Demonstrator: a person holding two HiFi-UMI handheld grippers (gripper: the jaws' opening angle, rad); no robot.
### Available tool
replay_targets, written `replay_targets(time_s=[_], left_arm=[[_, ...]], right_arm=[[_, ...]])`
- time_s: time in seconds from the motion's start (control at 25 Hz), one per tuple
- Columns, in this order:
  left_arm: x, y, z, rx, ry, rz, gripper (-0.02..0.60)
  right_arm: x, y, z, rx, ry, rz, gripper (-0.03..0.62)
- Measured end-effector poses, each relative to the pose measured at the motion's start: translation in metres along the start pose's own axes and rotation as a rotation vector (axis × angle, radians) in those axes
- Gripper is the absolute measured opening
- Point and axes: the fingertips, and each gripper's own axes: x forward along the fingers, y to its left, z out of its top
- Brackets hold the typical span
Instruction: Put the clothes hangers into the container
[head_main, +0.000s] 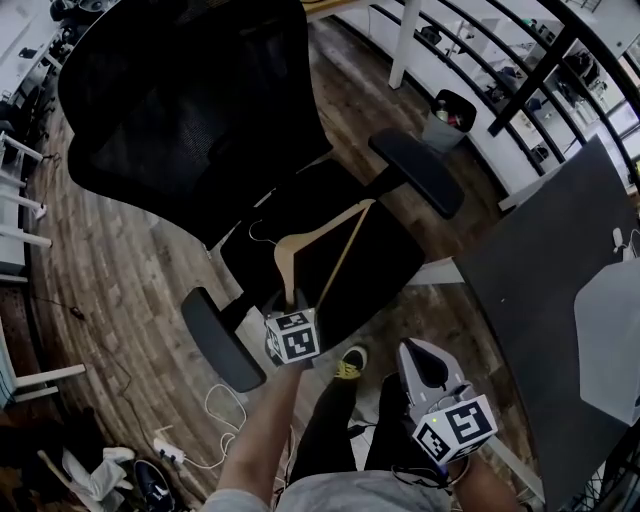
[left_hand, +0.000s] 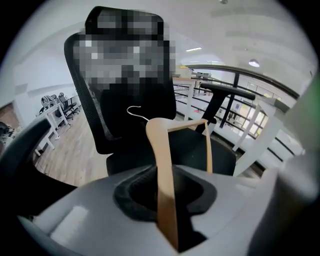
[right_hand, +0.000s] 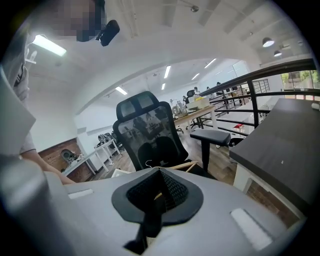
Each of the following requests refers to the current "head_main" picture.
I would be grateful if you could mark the person's grey shirt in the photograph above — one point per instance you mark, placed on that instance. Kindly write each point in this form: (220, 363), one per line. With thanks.
(350, 495)

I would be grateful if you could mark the black metal railing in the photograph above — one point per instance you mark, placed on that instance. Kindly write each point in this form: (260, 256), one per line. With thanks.
(540, 65)

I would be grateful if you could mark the person's black trouser legs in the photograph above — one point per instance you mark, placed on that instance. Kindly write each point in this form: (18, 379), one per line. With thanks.
(330, 430)

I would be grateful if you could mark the white table leg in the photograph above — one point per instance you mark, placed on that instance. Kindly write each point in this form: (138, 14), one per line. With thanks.
(404, 40)

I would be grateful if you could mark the person's left forearm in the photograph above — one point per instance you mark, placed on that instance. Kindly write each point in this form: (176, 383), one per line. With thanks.
(260, 440)

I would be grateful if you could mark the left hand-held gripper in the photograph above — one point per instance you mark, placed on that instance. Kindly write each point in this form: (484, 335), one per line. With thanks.
(295, 342)

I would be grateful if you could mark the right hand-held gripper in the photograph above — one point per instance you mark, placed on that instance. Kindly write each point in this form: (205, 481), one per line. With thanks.
(452, 427)

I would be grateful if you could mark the white crumpled cloth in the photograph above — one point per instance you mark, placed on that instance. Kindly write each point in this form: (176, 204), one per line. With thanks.
(97, 475)

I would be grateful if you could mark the small white device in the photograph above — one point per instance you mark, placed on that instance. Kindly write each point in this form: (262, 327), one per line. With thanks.
(618, 240)

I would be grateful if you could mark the black shoe with yellow laces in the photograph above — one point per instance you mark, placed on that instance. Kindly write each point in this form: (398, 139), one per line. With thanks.
(352, 362)

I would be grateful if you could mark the grey plastic container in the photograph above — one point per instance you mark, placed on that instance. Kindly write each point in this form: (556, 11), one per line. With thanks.
(607, 340)

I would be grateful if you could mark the dark blue shoe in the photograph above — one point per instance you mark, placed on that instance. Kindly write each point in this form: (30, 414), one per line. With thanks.
(154, 485)

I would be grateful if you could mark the wooden clothes hanger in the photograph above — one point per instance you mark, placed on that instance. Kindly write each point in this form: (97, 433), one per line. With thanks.
(300, 240)

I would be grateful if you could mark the white desk frame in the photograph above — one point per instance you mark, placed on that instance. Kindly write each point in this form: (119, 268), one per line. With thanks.
(22, 200)

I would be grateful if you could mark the grey trash bin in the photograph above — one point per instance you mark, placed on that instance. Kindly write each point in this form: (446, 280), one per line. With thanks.
(450, 122)

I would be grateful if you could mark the black mesh office chair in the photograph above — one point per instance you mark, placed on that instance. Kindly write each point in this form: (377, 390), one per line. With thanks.
(190, 115)

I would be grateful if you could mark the person's right forearm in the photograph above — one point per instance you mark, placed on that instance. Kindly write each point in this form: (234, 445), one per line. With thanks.
(487, 487)

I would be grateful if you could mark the white power strip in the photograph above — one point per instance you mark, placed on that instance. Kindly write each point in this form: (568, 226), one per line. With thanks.
(169, 451)

